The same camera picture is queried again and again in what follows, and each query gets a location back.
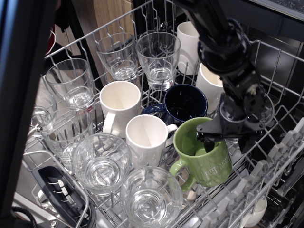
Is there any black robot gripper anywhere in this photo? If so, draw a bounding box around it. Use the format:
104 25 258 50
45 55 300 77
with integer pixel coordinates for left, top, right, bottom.
196 64 266 153

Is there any green ceramic mug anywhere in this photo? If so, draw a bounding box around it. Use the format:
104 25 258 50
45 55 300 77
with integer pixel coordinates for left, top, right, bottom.
169 117 232 192

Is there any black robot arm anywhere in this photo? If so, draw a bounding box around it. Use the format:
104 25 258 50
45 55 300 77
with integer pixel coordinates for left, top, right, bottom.
175 0 269 153

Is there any dark blue mug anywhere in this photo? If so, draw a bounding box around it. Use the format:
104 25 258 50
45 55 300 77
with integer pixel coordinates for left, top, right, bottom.
141 84 208 126

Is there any white mug right tilted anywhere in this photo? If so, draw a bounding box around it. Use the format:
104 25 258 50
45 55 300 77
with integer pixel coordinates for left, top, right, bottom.
195 63 224 112

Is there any white mug front centre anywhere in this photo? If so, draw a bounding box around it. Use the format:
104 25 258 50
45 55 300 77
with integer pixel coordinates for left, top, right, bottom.
126 114 178 169

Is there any white mug back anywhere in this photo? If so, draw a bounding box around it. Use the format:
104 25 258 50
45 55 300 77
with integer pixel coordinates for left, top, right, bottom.
177 21 200 75

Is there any white mug left centre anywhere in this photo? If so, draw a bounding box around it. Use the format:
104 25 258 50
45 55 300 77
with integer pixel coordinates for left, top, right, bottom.
99 81 141 138

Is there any clear glass right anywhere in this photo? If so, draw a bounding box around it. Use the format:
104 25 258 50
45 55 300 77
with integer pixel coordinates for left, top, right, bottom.
224 94 275 144

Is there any grey plastic tine holder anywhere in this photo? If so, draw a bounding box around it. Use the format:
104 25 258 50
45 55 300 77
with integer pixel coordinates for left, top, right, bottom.
200 119 304 228

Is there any white bowl lower rack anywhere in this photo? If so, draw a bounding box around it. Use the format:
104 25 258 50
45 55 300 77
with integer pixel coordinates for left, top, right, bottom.
241 199 267 228

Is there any clear glass front centre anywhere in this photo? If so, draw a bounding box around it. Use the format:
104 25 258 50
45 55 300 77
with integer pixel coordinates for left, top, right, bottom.
120 166 183 228

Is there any clear glass back centre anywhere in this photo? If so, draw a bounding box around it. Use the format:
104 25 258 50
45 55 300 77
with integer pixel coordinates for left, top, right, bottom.
135 32 181 91

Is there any clear glass front left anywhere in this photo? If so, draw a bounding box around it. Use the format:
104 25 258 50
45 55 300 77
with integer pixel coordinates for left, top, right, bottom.
72 133 132 196

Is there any clear glass back left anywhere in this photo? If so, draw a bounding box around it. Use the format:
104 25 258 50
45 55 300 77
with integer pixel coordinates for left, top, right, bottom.
96 32 138 82

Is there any clear glass lower left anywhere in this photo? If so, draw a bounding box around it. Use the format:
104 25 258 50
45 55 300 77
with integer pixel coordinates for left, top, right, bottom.
41 107 94 171

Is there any tall clear glass left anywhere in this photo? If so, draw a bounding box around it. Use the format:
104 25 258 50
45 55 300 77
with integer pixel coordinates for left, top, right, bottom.
45 58 95 112

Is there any clear glass far left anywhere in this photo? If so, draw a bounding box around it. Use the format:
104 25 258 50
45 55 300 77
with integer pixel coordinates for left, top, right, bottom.
29 90 58 139

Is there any grey wire dishwasher rack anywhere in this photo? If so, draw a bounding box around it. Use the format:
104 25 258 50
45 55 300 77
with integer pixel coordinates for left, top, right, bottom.
22 0 304 228

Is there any black rack handle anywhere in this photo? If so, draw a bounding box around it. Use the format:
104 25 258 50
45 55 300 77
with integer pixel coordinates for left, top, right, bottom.
32 166 96 228

